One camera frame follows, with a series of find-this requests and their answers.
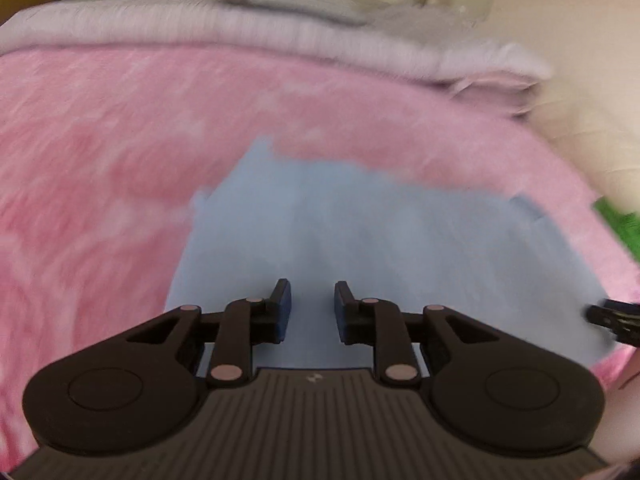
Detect light blue garment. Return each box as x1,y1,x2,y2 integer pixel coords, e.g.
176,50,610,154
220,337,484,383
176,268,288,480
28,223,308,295
166,140,615,368

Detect green garment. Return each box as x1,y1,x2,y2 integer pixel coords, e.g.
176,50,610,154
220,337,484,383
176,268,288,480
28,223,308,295
592,197,640,261

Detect cream quilted headboard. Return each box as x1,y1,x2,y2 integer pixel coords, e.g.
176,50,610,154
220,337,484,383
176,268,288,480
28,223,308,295
519,77,640,212

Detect pink fluffy blanket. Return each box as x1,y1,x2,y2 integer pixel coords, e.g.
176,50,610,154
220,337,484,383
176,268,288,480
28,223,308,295
1,47,639,469

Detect pink folded bedding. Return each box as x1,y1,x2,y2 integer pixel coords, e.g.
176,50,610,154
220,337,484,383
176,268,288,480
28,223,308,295
446,72,540,117

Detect striped lilac folded duvet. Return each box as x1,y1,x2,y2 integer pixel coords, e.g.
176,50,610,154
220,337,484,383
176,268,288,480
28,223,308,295
1,0,552,82

